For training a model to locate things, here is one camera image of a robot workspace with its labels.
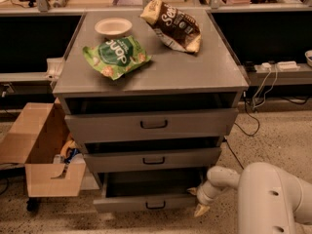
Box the white bowl on shelf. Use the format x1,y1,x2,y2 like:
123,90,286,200
305,50,312,67

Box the open cardboard box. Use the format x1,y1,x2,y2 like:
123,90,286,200
0,102,86,197

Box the green snack bag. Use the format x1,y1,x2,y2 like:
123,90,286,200
83,36,151,80

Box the grey middle drawer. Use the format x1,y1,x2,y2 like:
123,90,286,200
84,147,220,173

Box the white power adapter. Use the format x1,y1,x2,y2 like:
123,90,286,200
261,62,271,70

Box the grey bottom drawer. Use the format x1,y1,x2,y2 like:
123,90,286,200
94,168,207,213

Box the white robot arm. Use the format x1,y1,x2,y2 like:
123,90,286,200
188,162,312,234

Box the white power strip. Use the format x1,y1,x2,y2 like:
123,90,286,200
277,61,300,71

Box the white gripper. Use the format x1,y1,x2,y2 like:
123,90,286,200
187,180,218,217

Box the black floor cable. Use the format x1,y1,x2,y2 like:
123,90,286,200
223,96,261,171

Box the grey drawer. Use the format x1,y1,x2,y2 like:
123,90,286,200
65,108,238,143
94,168,207,213
84,147,220,173

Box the grey top drawer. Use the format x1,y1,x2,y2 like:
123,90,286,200
65,108,238,143

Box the grey drawer cabinet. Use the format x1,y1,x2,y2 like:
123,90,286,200
53,9,251,154

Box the white paper bowl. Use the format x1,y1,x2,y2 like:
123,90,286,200
95,18,133,39

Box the black caster wheel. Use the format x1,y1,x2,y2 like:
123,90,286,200
26,198,40,213

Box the brown seeds snack bag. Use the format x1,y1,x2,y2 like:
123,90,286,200
140,0,201,54

